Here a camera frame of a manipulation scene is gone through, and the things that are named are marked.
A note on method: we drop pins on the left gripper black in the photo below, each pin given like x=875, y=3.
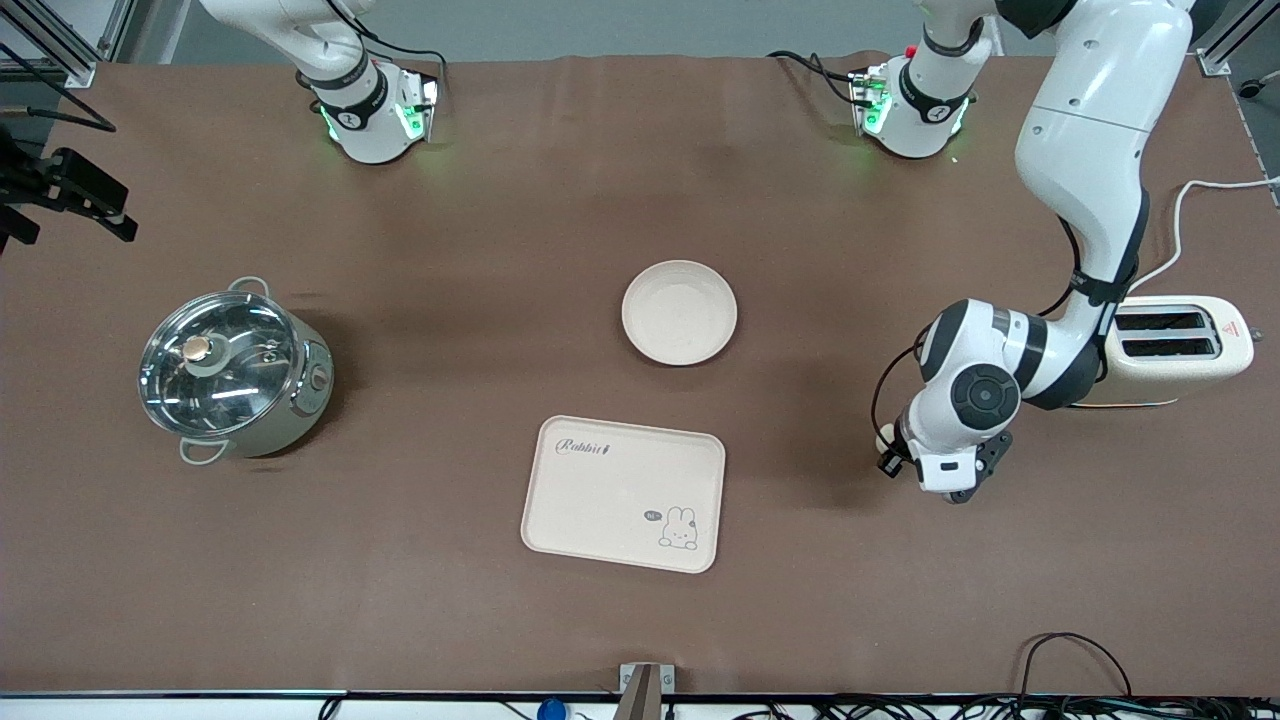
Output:
x=900, y=445

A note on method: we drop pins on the round white plate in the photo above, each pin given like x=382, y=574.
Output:
x=680, y=312

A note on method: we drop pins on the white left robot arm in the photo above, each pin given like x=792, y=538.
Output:
x=1090, y=130

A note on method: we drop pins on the white two-slot toaster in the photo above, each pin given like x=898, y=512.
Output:
x=1235, y=355

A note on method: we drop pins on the white rabbit print tray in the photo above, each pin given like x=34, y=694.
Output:
x=620, y=490

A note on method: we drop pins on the blue round cap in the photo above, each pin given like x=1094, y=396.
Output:
x=552, y=710

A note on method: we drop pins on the brown table mat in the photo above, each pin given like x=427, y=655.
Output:
x=450, y=300

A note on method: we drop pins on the grey-green electric pot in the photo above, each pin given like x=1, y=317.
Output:
x=310, y=400

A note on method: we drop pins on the glass pot lid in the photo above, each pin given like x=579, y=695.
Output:
x=225, y=365

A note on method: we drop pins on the metal mount bracket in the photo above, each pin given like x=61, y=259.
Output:
x=645, y=690

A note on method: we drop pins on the aluminium frame profile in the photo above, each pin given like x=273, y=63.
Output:
x=1225, y=45
x=60, y=50

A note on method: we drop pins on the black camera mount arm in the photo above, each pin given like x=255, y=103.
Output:
x=80, y=190

